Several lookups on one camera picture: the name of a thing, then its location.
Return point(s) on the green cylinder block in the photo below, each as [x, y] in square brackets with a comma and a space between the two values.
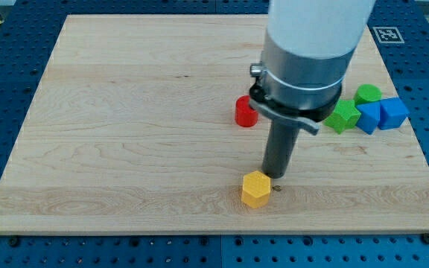
[367, 93]

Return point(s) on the white fiducial marker tag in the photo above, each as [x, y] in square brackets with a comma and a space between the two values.
[388, 35]

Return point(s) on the green star block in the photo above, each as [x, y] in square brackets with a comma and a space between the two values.
[344, 116]

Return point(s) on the dark cylindrical pointer tool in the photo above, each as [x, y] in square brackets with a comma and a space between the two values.
[280, 143]

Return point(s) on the blue cube block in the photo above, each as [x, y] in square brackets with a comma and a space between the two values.
[393, 112]

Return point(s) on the light wooden board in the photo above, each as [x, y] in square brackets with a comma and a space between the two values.
[131, 131]

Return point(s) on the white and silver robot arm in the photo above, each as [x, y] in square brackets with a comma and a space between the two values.
[308, 46]

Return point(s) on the yellow hexagon block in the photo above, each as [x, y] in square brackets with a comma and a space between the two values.
[256, 189]

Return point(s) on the blue pentagon block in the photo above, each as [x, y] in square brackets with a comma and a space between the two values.
[369, 116]

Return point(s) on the red cylinder block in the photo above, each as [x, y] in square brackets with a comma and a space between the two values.
[245, 115]

